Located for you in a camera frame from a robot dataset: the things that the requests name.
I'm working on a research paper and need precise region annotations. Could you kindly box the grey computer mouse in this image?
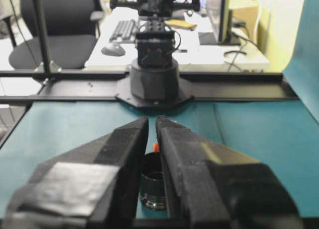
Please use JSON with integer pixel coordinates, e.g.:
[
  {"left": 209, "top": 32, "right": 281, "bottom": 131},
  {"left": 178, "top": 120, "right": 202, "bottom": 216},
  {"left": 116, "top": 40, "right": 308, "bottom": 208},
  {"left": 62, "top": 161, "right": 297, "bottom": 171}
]
[{"left": 101, "top": 43, "right": 126, "bottom": 57}]

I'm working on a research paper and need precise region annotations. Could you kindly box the black computer monitor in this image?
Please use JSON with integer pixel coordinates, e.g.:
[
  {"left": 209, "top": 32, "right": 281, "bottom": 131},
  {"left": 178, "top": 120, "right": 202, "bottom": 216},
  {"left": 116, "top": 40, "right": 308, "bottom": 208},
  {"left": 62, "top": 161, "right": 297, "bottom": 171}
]
[{"left": 206, "top": 0, "right": 242, "bottom": 46}]

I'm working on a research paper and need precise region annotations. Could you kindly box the thin black hanging cable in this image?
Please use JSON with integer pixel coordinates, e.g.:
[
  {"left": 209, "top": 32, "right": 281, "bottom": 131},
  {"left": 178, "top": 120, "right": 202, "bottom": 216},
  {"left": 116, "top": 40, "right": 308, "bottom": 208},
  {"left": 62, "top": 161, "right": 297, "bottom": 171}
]
[{"left": 6, "top": 0, "right": 29, "bottom": 73}]

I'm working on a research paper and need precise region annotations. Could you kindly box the black vertical frame pole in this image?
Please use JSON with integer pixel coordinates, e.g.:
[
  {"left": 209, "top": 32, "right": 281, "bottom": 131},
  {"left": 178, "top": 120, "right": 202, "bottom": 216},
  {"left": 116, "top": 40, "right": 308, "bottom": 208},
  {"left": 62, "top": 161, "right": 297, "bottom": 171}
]
[{"left": 34, "top": 0, "right": 53, "bottom": 73}]

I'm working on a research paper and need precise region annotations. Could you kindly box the black table frame rail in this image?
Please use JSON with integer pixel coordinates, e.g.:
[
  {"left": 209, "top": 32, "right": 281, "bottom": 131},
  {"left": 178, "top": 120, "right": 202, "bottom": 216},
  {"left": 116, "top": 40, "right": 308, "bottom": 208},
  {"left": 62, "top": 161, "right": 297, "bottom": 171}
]
[{"left": 0, "top": 69, "right": 300, "bottom": 103}]

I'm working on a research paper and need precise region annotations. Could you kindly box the white office desk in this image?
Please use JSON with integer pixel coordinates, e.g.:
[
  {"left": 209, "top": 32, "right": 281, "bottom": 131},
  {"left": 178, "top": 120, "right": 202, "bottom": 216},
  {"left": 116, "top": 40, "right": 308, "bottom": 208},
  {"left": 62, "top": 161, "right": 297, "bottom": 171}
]
[{"left": 84, "top": 8, "right": 271, "bottom": 68}]

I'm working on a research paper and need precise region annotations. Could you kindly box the dark computer keyboard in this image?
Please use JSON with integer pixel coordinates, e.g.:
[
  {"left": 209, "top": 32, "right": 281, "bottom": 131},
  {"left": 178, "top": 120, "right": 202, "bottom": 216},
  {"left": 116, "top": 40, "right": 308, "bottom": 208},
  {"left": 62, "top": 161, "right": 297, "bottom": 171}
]
[{"left": 109, "top": 19, "right": 138, "bottom": 43}]

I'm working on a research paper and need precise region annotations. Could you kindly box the blue-green table cloth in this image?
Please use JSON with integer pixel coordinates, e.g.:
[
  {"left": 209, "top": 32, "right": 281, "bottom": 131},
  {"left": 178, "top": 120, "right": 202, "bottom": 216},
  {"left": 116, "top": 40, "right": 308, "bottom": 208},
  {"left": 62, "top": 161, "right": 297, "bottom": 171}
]
[{"left": 0, "top": 0, "right": 319, "bottom": 221}]

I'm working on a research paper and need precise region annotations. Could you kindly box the brown cardboard box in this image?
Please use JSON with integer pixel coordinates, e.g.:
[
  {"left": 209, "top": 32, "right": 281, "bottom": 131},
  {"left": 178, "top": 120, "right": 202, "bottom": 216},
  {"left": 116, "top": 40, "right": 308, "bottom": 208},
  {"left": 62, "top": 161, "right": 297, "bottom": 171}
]
[{"left": 228, "top": 0, "right": 260, "bottom": 30}]

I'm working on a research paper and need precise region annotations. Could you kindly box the flat yellow desk item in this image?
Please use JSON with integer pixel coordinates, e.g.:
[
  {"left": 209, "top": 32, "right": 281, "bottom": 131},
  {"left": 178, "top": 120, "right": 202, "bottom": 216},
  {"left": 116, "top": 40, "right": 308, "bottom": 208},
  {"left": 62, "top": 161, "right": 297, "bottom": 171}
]
[{"left": 165, "top": 19, "right": 198, "bottom": 31}]

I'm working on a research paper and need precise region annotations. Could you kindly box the black desk cable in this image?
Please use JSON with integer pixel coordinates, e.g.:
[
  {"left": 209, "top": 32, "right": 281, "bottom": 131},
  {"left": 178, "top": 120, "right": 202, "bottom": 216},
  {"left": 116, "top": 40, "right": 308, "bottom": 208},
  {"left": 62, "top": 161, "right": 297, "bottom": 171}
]
[{"left": 223, "top": 49, "right": 250, "bottom": 72}]

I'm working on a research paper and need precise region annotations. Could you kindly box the black office chair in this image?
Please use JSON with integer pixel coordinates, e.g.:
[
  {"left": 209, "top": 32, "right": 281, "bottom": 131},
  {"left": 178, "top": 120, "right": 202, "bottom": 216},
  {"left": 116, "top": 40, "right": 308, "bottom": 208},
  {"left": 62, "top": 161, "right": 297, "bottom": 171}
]
[{"left": 0, "top": 0, "right": 104, "bottom": 70}]

